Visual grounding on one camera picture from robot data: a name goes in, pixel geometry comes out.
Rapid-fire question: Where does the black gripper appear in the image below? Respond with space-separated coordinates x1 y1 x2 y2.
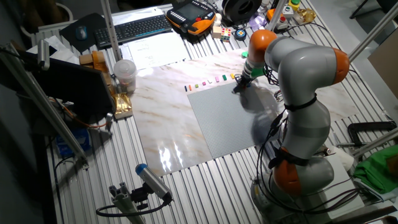
234 74 252 93

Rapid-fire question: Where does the grey Lego baseplate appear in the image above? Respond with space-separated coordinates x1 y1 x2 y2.
187 81 279 159

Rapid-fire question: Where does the Rubik's cube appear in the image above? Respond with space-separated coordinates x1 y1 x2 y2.
220 27 233 43

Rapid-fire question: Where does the pale purple plastic object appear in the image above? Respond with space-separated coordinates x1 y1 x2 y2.
248 14 268 32

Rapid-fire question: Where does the grey box red button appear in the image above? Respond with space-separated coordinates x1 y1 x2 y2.
276 16 289 30

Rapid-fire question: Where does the black filament spool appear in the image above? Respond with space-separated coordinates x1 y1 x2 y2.
221 0 262 26

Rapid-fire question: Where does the marble pattern board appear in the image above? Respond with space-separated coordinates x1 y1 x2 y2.
129 48 360 177

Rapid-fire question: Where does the black and orange teach pendant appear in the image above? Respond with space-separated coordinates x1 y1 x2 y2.
165 0 216 35

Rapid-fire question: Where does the white box green button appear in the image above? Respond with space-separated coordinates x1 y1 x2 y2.
282 4 295 18

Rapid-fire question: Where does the printed paper sheet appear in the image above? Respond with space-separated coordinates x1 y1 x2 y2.
126 30 191 71

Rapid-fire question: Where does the crumpled gold wrapper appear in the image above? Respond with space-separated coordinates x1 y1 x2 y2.
294 7 317 25

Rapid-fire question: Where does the yellow box green button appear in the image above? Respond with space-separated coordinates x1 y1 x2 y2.
287 0 302 12

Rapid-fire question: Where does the translucent plastic cup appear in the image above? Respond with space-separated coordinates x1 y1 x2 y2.
113 58 138 94

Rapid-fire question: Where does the gold foil packet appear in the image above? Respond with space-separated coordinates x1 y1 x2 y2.
111 92 134 121

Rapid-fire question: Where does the black clamp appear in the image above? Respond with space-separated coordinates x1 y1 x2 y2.
346 120 398 147

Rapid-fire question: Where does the black keyboard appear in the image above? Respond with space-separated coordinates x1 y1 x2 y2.
93 14 173 49

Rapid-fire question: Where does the white rag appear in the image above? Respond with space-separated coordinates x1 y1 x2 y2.
329 146 355 172

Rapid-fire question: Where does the plain white paper sheet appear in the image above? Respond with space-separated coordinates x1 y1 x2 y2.
111 6 165 26

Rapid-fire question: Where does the brown cardboard panel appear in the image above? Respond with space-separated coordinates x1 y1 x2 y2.
367 27 398 100

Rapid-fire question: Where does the brown cardboard box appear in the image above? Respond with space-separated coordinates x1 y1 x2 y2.
79 53 94 66

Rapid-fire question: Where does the green cloth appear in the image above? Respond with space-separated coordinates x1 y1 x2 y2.
353 144 398 195

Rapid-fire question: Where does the short aluminium profile stand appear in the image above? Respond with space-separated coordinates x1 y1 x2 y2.
108 182 147 224

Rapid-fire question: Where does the black monitor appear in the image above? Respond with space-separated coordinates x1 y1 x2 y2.
24 51 118 124

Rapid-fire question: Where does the dark computer mouse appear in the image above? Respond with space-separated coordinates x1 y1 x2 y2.
75 25 88 41

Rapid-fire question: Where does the blue box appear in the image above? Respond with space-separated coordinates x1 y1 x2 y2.
55 128 91 158

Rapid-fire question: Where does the black mouse pad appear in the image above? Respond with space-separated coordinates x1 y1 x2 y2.
58 12 108 54

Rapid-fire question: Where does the crumpled white paper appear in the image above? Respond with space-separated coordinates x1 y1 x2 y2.
26 35 80 65

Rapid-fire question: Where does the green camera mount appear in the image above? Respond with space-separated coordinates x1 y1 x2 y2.
241 51 265 78

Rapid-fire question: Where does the black cable with red light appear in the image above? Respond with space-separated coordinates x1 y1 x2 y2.
262 63 284 103

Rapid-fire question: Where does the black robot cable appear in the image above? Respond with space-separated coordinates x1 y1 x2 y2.
259 110 361 216

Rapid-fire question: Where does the aluminium frame post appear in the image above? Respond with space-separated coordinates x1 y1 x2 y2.
269 0 287 32
99 0 123 62
348 2 398 63

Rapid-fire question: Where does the silver camera blue cap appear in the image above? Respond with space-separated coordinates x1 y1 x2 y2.
135 163 174 202

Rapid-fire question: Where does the aluminium frame beam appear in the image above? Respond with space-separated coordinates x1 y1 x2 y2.
0 43 90 169
353 126 398 158

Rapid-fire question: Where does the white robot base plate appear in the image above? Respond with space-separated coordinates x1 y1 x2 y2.
310 154 365 220

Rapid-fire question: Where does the thin orange cable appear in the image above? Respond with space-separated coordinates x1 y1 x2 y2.
49 98 108 129

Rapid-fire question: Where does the black camera cable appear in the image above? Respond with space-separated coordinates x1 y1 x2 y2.
95 195 174 218

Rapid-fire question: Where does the silver depth camera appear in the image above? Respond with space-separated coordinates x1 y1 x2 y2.
37 39 50 71

